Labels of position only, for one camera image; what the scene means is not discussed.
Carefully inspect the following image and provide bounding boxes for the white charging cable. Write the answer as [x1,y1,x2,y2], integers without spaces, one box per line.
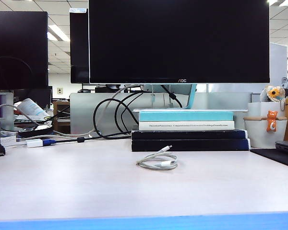
[136,145,178,171]

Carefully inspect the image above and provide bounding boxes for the teal book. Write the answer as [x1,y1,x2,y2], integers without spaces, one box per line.
[138,110,234,122]

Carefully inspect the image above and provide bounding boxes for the white book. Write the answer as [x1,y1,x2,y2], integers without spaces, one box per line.
[138,120,235,131]

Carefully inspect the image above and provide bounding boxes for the thin black book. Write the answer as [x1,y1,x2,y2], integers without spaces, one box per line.
[131,129,248,140]

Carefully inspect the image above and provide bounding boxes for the thick black book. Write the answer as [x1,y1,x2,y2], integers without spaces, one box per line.
[131,138,251,152]

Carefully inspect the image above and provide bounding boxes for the frosted desk partition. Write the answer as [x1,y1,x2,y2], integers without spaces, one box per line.
[70,92,252,135]

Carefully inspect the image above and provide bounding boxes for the black AOC monitor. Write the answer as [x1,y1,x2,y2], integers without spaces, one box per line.
[88,0,271,84]

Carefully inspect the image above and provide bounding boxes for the wooden cabinet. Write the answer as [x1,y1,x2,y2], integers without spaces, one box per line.
[52,100,71,134]

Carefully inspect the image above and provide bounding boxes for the narrow black monitor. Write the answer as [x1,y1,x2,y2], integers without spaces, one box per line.
[69,8,90,84]

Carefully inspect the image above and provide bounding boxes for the small black monitor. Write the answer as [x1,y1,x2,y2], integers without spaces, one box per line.
[13,86,53,110]

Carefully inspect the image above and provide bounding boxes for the black flat pouch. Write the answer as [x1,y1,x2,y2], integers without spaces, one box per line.
[18,124,54,138]

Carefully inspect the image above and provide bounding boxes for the white square container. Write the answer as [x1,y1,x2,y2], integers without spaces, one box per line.
[247,102,288,118]

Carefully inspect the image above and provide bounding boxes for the white bottle blue print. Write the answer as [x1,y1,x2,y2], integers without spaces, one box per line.
[16,98,49,118]

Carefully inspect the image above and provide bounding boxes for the white adapter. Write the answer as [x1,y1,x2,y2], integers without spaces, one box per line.
[26,138,44,148]

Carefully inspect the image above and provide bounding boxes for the white pot wooden rim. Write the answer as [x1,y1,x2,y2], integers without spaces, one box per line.
[243,116,288,149]

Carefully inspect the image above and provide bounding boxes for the orange cat figurine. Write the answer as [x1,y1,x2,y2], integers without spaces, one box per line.
[266,110,278,132]

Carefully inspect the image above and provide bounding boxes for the sunflower plush toy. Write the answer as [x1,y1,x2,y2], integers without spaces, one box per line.
[260,85,286,112]

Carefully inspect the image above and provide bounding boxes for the purple box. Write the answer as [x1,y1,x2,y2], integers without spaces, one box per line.
[0,92,14,131]

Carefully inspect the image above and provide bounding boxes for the white card box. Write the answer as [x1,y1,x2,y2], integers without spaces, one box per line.
[0,135,17,150]

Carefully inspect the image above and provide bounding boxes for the black mouse pad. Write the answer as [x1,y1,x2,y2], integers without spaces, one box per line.
[251,148,288,170]

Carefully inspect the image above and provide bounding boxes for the white partition panel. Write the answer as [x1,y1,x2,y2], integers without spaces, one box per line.
[269,42,288,93]

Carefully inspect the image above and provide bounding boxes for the large black monitor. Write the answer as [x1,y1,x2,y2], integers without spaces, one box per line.
[0,11,49,90]

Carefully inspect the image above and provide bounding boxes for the white hanging cable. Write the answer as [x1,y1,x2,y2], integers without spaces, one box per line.
[150,83,156,108]

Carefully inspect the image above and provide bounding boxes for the black looped cable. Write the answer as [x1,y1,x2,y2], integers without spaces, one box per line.
[114,92,144,134]
[93,92,144,139]

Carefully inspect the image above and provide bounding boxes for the black cable with ferrite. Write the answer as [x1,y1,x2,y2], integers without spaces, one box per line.
[160,83,183,108]

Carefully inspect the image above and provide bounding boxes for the grey monitor cable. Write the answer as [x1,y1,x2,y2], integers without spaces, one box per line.
[52,83,142,138]

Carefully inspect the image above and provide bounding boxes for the blue plug black cable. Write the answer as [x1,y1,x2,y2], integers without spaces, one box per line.
[42,134,132,146]

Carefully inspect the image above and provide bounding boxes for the grey looped cable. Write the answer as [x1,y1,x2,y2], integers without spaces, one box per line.
[0,103,48,127]

